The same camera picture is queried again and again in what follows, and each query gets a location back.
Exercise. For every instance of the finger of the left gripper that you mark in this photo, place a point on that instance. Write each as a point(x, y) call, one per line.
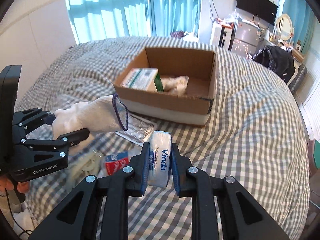
point(32, 119)
point(61, 144)

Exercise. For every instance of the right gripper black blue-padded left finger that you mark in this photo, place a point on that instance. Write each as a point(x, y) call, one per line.
point(98, 204)

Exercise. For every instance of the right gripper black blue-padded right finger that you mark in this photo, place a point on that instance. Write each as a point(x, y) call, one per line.
point(220, 206)

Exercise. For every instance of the pale green folding hanger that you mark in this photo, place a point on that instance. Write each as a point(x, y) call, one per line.
point(86, 165)

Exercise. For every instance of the white grey sock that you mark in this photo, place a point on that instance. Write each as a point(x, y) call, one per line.
point(103, 115)

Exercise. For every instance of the blue white tissue pack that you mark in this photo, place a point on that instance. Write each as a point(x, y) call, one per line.
point(159, 159)

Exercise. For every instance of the green white medicine box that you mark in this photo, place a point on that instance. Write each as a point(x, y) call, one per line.
point(146, 79)

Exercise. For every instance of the clear floss pick box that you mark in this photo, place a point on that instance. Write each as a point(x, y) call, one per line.
point(113, 162)

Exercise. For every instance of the silver foil blister pack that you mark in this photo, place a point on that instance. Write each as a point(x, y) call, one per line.
point(139, 130)

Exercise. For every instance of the grey checked bed cover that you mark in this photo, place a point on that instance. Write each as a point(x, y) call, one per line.
point(255, 134)

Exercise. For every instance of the pink bin green lid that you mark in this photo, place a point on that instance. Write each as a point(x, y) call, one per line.
point(314, 157)

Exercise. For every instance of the brown cardboard box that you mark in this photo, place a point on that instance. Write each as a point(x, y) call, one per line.
point(194, 107)

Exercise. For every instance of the teal curtain left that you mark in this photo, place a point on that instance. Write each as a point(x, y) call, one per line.
point(100, 19)

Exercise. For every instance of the teal curtain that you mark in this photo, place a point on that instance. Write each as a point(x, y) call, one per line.
point(100, 19)
point(303, 21)

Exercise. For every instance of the white louvered wardrobe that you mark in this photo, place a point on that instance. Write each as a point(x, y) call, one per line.
point(307, 96)

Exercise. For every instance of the black jacket on chair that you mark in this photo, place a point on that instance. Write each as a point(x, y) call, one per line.
point(277, 60)

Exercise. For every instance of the silver small fridge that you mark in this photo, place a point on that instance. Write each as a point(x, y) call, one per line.
point(246, 36)

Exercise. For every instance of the white tower appliance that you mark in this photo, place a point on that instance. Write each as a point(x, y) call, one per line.
point(216, 34)

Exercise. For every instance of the oval white vanity mirror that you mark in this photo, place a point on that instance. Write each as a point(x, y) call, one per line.
point(284, 26)

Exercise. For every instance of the teal curtain right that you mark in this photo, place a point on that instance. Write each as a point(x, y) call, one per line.
point(303, 21)

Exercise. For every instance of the black wall television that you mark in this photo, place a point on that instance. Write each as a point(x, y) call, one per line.
point(263, 9)

